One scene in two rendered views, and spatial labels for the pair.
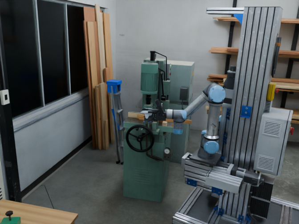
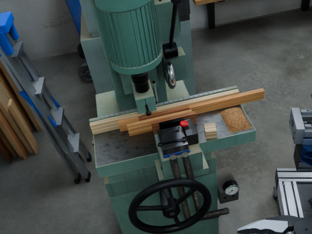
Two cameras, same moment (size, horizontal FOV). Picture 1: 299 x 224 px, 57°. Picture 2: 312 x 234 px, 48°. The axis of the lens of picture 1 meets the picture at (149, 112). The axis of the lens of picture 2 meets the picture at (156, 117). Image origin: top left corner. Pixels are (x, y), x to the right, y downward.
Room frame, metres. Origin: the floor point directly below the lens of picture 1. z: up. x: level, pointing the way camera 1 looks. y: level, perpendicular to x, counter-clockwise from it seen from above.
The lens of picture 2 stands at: (1.81, 0.26, 1.84)
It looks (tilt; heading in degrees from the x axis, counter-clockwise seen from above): 42 degrees down; 345
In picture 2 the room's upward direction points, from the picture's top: 10 degrees counter-clockwise
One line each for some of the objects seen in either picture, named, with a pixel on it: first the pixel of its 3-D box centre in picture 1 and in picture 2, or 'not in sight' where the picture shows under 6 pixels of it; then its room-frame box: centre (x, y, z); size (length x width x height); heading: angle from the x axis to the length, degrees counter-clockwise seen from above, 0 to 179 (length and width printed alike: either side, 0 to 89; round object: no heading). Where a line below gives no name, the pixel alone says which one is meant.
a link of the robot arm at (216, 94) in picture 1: (213, 119); not in sight; (2.00, -0.49, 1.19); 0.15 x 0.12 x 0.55; 177
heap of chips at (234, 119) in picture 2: not in sight; (235, 116); (2.67, -0.28, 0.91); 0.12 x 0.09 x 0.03; 169
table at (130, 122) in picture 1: (152, 126); (174, 143); (2.69, -0.03, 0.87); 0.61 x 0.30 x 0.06; 79
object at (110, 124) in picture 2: (154, 117); (165, 111); (2.82, -0.06, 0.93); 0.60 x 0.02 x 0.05; 79
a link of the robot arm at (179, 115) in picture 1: (179, 115); not in sight; (2.02, -0.23, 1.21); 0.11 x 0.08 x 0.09; 87
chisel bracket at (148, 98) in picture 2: (148, 107); (144, 95); (2.83, 0.01, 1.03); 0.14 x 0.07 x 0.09; 169
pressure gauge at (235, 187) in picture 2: (167, 151); (230, 188); (2.56, -0.20, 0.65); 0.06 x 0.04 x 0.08; 79
